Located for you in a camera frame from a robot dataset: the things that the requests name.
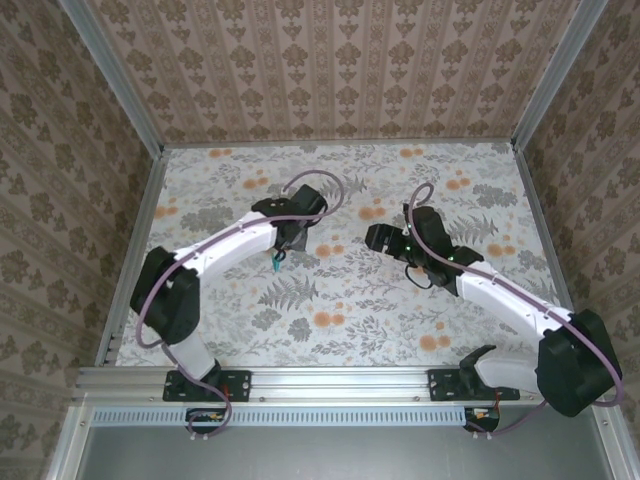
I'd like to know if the floral tablecloth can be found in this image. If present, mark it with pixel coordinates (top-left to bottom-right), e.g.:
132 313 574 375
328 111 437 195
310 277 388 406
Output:
118 142 581 369

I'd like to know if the small black connector board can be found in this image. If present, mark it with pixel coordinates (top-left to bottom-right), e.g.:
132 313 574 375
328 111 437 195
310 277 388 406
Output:
463 405 502 434
185 407 232 435

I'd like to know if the grey metal shelf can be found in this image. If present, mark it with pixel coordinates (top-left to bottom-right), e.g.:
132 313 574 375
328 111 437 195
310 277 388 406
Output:
47 403 640 480

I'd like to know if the thin black right gripper cable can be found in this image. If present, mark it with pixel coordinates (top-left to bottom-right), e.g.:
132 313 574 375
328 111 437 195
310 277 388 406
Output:
403 262 434 291

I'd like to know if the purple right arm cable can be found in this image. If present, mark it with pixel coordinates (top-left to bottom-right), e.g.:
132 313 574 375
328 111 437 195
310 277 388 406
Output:
407 182 625 442

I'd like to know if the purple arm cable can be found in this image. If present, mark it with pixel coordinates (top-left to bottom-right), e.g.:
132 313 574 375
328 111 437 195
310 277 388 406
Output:
407 182 625 442
135 169 345 442

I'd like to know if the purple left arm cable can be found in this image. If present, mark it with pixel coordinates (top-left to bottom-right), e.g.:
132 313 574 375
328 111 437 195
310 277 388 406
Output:
135 169 345 442

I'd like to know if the aluminium side rail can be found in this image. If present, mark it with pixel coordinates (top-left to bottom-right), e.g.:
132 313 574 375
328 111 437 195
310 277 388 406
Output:
96 148 170 370
513 142 592 365

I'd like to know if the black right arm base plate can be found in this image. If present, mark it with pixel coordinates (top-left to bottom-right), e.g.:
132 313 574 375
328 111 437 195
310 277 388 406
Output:
428 368 522 403

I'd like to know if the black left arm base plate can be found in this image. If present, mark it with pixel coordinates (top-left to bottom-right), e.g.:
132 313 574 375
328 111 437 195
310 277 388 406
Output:
163 368 253 403

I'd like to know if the long aluminium mounting rail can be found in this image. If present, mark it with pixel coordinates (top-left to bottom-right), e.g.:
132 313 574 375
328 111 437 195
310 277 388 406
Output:
73 363 620 404

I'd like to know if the slotted grey cable duct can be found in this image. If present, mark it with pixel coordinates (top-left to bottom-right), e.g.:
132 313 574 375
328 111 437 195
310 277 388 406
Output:
91 405 471 427

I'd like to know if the aluminium frame post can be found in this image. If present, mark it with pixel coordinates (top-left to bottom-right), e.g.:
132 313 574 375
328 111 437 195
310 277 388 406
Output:
510 0 610 150
63 0 167 157

